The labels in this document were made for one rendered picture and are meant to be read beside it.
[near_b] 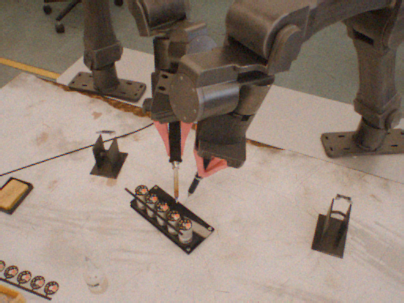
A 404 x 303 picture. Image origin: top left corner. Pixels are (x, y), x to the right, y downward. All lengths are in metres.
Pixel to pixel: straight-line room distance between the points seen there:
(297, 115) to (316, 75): 1.50
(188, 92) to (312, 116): 0.62
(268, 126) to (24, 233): 0.58
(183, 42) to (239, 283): 0.41
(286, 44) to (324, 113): 0.61
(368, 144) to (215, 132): 0.50
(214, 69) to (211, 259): 0.40
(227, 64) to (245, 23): 0.05
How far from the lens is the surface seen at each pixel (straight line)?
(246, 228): 0.78
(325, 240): 0.79
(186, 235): 0.71
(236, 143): 0.55
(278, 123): 0.98
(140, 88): 1.07
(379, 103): 0.83
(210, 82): 0.44
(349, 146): 0.96
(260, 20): 0.45
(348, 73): 2.58
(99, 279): 0.69
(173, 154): 0.71
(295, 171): 0.88
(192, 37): 0.60
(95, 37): 0.96
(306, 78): 2.47
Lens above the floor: 1.40
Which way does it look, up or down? 47 degrees down
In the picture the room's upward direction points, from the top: straight up
